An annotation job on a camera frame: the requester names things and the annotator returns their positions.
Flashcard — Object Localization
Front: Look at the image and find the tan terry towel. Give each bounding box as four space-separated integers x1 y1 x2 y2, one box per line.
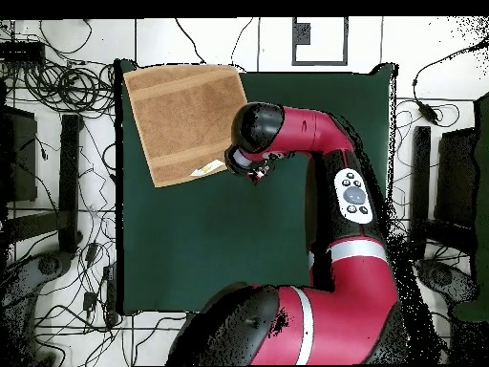
122 63 249 189

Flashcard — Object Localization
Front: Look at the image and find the dark green table cloth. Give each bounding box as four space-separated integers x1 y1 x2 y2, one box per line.
114 58 398 316

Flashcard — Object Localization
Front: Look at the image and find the dark grey square plate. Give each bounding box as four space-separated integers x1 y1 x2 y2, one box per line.
294 21 312 46

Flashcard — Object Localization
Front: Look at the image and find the black stand foot bar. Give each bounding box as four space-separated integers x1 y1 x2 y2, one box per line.
407 125 478 262
5 113 83 254

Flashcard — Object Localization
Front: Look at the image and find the black power adapter brick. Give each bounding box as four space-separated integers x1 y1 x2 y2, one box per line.
416 99 439 125

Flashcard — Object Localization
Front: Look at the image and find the long black power strip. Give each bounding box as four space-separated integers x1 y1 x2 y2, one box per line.
101 263 118 328

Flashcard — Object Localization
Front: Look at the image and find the black equipment box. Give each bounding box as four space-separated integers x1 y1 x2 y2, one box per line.
434 126 478 230
0 105 38 203

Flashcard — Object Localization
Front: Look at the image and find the grey stand base with caster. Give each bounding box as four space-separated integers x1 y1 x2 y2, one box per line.
0 249 74 366
414 257 480 307

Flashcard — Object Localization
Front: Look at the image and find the grey square floor frame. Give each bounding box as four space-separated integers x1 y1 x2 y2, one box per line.
291 16 350 67

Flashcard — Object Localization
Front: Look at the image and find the black cable with plug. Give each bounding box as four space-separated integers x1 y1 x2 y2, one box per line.
174 17 206 66

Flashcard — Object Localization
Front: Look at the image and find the black adapter cable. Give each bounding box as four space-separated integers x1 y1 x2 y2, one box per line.
411 33 489 104

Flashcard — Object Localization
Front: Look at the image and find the coiled black cable bundle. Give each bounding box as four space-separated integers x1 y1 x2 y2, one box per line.
22 60 116 115

